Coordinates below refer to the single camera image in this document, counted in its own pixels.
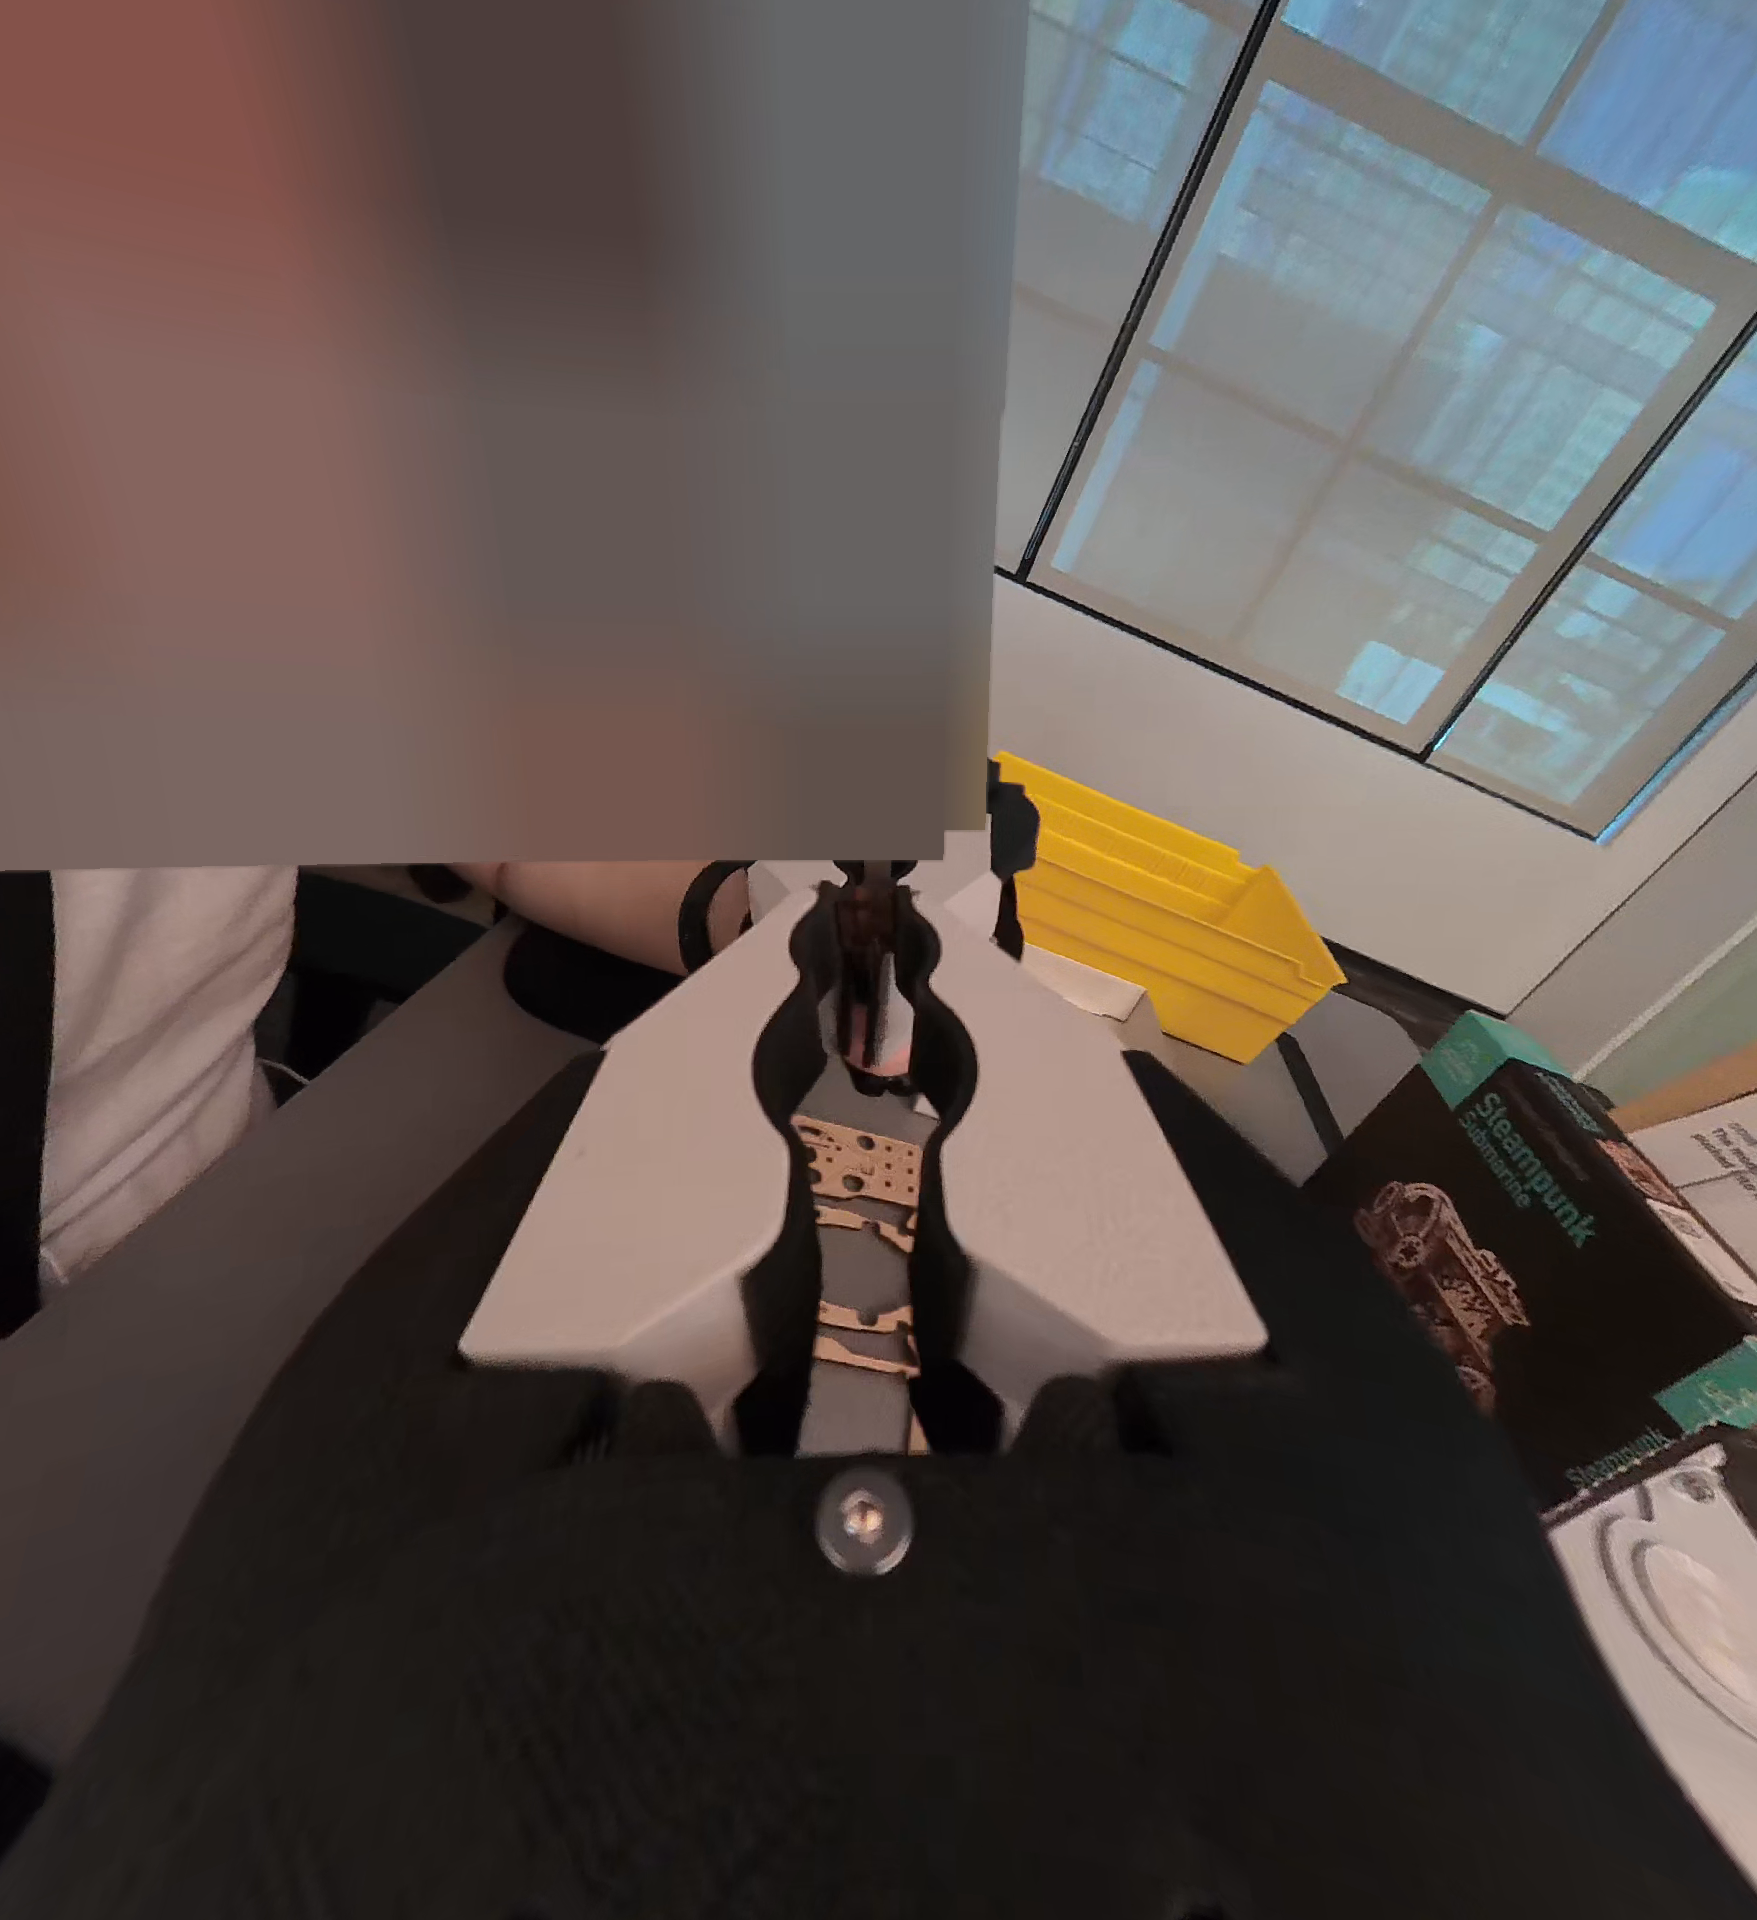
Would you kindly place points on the black model kit box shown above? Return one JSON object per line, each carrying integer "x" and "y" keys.
{"x": 1538, "y": 1245}

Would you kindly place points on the laser-cut wooden parts sheet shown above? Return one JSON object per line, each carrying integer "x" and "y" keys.
{"x": 864, "y": 1163}

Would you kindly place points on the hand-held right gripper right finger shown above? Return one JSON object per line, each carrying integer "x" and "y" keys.
{"x": 1104, "y": 1201}

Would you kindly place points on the printed paper sheet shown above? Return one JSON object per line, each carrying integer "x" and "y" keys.
{"x": 1748, "y": 1185}

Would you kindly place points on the large grid window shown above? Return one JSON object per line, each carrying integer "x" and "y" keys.
{"x": 1419, "y": 375}

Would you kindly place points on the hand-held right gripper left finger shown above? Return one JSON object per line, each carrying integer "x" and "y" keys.
{"x": 655, "y": 1201}

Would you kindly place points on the white box with grey print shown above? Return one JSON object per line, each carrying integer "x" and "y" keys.
{"x": 1720, "y": 1650}

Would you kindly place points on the yellow plastic bin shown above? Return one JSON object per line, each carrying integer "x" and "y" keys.
{"x": 1179, "y": 930}

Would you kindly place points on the person's left forearm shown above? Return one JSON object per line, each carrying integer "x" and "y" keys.
{"x": 594, "y": 900}

